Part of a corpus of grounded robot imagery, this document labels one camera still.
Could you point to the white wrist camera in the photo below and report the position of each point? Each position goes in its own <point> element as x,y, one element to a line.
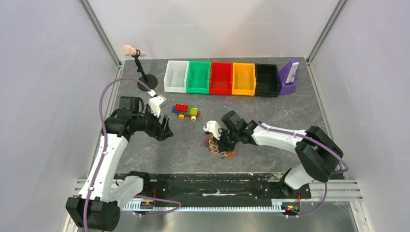
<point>213,127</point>
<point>155,103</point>

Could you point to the green bin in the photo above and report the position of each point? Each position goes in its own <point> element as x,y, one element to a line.
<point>198,77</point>

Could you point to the black bin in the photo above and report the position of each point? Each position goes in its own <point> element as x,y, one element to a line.
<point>267,80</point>

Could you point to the toy brick car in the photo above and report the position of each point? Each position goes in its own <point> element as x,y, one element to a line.
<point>184,111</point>

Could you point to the red bin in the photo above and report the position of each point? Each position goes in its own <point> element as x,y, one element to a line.
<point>221,74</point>

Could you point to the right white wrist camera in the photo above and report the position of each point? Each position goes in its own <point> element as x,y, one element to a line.
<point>213,127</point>

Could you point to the white bin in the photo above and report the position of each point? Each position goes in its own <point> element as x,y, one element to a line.
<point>176,76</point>

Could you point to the yellow bin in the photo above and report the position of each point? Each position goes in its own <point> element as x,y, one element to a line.
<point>244,79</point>

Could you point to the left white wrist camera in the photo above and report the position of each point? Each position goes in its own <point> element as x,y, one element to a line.
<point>155,103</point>

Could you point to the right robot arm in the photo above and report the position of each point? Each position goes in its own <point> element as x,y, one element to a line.
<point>318,153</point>

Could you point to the purple metronome holder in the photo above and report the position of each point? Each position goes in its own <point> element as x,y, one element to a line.
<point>288,77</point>

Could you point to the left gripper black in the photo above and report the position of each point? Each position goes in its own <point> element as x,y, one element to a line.
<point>157,132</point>

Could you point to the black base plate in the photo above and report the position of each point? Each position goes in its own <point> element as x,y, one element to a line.
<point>222,189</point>

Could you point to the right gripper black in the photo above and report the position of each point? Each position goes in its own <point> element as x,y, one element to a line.
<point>225,140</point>

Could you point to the white slotted cable duct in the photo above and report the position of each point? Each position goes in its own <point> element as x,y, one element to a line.
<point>139,206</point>

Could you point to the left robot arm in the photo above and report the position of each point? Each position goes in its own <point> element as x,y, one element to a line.
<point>97,205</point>

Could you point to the pink microphone on stand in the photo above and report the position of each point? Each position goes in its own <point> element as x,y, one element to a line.
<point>146,82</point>

